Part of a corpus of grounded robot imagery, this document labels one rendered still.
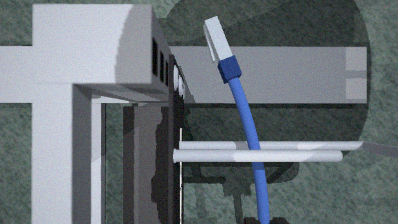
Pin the white network cable plug with blue boot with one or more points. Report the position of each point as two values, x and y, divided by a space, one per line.
216 41

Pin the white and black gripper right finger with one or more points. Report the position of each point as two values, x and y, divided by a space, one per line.
278 220

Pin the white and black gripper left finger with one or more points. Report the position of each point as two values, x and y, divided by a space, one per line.
251 220

